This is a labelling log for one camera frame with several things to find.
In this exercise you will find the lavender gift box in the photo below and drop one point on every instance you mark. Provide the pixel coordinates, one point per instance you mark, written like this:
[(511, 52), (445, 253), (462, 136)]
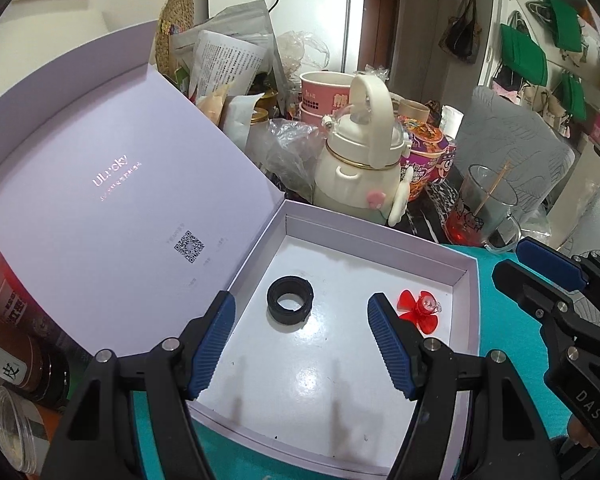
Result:
[(105, 160)]

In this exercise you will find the red plastic container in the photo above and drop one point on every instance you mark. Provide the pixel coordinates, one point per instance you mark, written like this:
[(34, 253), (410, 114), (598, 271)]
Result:
[(10, 285)]

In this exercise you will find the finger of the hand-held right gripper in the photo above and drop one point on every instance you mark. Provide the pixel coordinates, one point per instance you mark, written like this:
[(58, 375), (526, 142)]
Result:
[(527, 290), (550, 262)]

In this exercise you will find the cream water bottle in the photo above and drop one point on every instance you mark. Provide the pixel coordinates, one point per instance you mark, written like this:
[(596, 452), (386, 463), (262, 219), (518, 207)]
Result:
[(355, 175)]

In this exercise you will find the tan paper cup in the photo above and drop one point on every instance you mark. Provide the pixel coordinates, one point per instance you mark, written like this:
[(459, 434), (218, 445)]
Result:
[(414, 109)]

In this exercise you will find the clear plastic jar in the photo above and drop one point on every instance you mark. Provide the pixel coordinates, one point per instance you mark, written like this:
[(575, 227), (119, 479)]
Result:
[(10, 430)]

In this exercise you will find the grey foil bag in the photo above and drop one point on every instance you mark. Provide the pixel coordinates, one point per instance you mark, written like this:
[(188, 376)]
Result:
[(245, 20)]

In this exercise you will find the white paper roll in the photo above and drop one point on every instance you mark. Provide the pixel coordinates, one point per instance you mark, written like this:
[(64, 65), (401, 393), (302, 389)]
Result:
[(452, 122)]

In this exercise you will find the glass mug with cartoon print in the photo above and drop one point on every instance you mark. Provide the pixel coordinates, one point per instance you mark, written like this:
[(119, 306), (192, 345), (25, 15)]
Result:
[(480, 220)]

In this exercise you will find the pink instant noodle cup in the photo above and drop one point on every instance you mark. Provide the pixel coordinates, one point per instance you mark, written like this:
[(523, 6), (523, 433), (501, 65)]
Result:
[(325, 90)]

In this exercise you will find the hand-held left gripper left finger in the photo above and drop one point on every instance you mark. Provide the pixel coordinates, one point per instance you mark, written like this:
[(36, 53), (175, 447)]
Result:
[(212, 345)]

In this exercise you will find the teal bubble mailer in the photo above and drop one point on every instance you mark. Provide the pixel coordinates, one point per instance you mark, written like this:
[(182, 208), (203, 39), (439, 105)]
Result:
[(510, 340)]

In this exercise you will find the red instant noodle cup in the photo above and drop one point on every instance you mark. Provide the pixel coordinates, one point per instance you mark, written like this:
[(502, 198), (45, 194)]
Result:
[(447, 162)]

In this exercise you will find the round woven mat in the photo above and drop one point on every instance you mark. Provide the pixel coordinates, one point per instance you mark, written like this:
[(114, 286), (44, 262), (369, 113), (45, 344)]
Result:
[(177, 15)]

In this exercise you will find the printed paper sheet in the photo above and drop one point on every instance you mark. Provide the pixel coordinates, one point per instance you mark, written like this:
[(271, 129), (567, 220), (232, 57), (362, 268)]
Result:
[(225, 65)]

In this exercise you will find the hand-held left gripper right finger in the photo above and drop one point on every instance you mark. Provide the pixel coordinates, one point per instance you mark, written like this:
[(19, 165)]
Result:
[(387, 340)]

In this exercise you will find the purple instant noodle bowl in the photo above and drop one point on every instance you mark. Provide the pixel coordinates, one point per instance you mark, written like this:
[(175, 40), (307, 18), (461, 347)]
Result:
[(420, 160)]

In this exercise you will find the white refrigerator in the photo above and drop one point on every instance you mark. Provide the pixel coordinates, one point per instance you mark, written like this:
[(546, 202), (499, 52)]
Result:
[(310, 5)]

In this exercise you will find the glass jar with gold lid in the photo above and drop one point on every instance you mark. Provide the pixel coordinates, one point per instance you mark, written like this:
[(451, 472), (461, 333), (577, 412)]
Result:
[(260, 116)]

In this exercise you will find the wooden skewer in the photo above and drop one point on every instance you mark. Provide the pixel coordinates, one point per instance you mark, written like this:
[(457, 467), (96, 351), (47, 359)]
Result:
[(492, 187)]

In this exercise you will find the dark glass bottle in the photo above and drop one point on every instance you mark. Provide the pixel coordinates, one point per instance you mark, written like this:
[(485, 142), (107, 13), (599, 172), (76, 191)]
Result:
[(35, 367)]

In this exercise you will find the brown wooden door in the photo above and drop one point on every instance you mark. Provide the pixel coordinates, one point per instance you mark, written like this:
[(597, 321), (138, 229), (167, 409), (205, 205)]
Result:
[(382, 25)]

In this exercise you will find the crumpled clear plastic bag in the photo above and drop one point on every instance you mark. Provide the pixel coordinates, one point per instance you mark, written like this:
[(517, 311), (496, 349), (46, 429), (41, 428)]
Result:
[(300, 50)]

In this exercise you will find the green tote bag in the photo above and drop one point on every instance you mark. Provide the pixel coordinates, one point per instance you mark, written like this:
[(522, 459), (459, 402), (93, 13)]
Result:
[(562, 22), (522, 55), (574, 97)]

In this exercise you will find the black hanging bag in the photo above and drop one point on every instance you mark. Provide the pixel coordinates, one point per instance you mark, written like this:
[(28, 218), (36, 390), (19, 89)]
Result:
[(460, 35)]

